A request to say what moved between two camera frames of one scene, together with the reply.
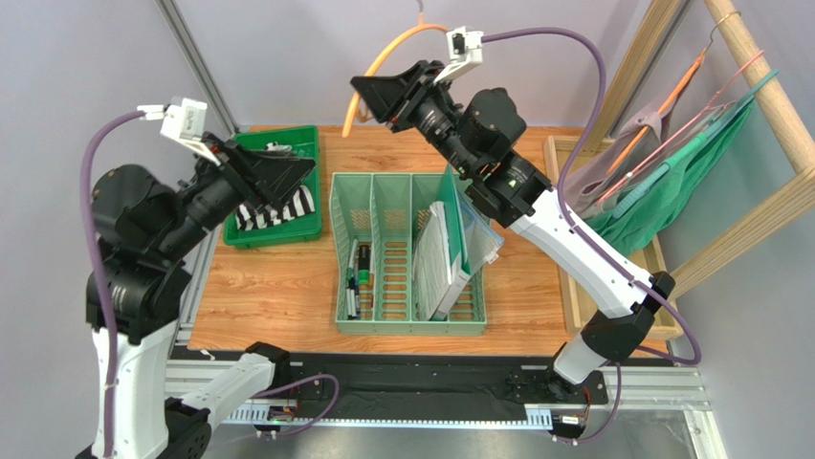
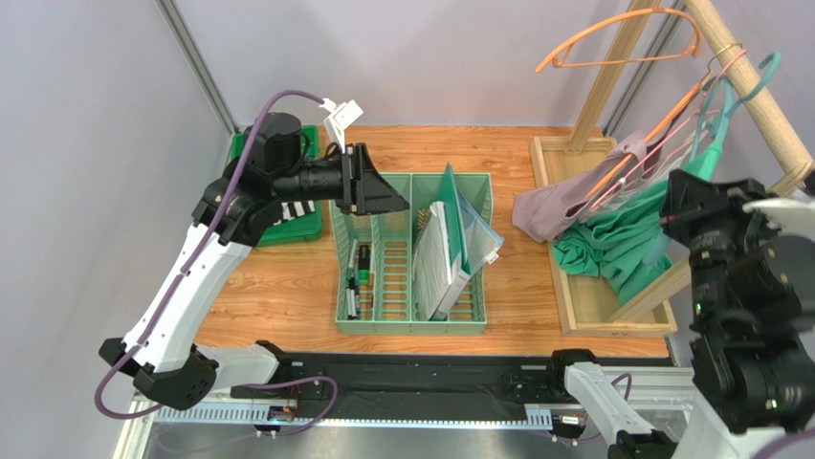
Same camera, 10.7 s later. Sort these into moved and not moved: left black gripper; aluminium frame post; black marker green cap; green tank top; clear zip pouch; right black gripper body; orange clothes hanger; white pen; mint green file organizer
Moved: right black gripper body; green tank top; left black gripper; orange clothes hanger
Not moved: clear zip pouch; white pen; black marker green cap; aluminium frame post; mint green file organizer
